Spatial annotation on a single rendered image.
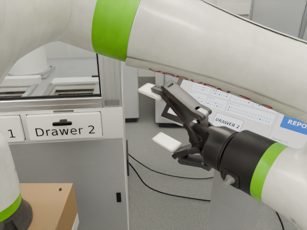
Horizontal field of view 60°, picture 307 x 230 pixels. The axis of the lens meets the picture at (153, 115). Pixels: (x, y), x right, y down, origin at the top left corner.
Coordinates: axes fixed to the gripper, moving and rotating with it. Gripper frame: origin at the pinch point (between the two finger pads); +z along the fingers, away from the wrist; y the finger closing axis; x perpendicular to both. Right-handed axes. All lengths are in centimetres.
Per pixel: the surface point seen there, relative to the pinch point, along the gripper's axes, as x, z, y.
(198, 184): 65, 61, 136
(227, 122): 26.4, 0.7, 20.5
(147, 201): 25, 73, 125
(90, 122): 2, 50, 26
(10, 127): -22, 68, 19
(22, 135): -20, 65, 24
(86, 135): -1, 51, 31
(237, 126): 26.5, -3.0, 20.8
